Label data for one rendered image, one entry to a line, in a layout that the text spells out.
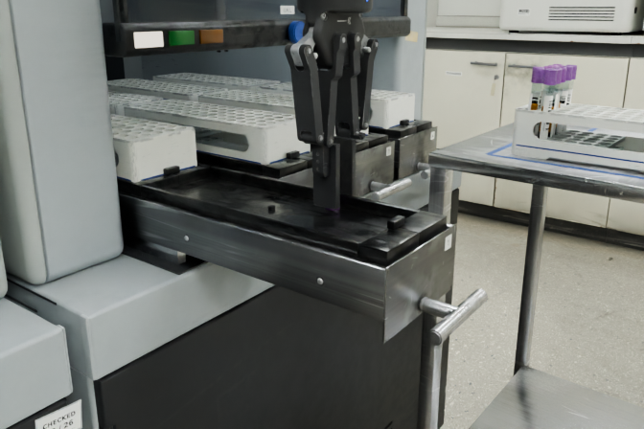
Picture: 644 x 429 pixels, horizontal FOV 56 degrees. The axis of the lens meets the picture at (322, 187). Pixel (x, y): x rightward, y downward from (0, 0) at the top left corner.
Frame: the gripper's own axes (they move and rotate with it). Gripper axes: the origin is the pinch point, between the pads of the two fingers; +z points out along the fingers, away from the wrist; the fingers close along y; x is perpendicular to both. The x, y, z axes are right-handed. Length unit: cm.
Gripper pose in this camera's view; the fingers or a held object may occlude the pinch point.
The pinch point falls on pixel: (334, 172)
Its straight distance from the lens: 65.4
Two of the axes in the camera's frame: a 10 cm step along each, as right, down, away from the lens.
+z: 0.0, 9.6, 2.9
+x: 8.0, 1.7, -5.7
